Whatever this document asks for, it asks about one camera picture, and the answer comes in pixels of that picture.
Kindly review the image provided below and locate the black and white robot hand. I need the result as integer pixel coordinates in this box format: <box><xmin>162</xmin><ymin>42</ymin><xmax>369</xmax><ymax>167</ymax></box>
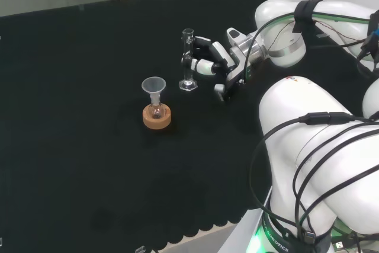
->
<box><xmin>180</xmin><ymin>36</ymin><xmax>249</xmax><ymax>103</ymax></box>

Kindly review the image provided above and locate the clear glass graduated cylinder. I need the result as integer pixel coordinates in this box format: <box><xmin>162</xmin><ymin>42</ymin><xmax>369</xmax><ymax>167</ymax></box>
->
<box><xmin>178</xmin><ymin>27</ymin><xmax>198</xmax><ymax>92</ymax></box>

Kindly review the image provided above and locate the clear plastic funnel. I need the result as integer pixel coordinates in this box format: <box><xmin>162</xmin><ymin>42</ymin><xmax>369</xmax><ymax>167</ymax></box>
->
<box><xmin>141</xmin><ymin>77</ymin><xmax>166</xmax><ymax>103</ymax></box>

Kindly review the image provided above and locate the round-bottom glass flask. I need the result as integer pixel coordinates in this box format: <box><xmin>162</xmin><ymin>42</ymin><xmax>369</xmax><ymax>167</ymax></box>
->
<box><xmin>147</xmin><ymin>98</ymin><xmax>166</xmax><ymax>120</ymax></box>

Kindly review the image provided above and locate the black bench cloth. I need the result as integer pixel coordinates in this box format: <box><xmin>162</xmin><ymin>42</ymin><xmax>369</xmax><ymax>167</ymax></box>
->
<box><xmin>0</xmin><ymin>0</ymin><xmax>374</xmax><ymax>251</ymax></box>

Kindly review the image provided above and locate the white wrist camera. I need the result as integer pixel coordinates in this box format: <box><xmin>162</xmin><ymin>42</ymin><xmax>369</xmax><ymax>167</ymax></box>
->
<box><xmin>226</xmin><ymin>27</ymin><xmax>247</xmax><ymax>42</ymax></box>

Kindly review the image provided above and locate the cork ring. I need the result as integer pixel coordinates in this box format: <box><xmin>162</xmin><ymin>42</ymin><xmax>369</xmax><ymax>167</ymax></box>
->
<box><xmin>142</xmin><ymin>103</ymin><xmax>172</xmax><ymax>130</ymax></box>

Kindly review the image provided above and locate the black cable with inline connector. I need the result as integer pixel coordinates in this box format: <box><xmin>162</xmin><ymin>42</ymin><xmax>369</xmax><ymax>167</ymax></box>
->
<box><xmin>248</xmin><ymin>111</ymin><xmax>379</xmax><ymax>211</ymax></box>

